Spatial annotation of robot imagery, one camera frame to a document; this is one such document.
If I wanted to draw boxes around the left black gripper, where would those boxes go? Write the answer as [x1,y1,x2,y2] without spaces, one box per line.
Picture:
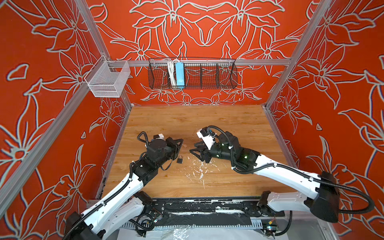
[156,137,183,169]

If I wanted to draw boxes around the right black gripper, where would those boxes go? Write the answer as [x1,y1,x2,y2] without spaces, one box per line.
[188,139,236,164]

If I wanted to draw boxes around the black padlock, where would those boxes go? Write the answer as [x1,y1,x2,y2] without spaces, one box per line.
[177,156,183,164]

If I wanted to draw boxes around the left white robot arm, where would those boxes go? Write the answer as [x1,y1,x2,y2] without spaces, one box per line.
[63,132,184,240]

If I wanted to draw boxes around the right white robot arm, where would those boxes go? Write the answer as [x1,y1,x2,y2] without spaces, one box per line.
[190,126,375,223]

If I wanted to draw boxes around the light blue box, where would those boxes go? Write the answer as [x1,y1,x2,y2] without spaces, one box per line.
[175,62,185,89]

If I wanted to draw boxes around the clear plastic bin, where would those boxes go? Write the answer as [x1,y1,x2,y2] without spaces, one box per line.
[85,56,131,98]

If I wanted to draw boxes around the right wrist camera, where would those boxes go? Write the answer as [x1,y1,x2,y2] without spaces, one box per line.
[197,127,215,150]

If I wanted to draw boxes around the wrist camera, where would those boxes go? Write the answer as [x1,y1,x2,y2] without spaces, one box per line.
[153,134,165,140]
[197,127,215,150]

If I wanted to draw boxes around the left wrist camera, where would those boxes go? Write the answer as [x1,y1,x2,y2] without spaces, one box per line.
[153,134,165,140]

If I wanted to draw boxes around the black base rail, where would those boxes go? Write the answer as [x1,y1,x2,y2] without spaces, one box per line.
[144,197,288,230]

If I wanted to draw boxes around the black wire basket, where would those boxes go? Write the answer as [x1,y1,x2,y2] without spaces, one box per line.
[148,57,238,90]

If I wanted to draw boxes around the white cable bundle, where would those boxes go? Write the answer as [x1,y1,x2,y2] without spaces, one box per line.
[166,59,177,88]

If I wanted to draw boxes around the white cable duct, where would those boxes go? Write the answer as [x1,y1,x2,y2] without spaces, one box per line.
[119,218,263,231]

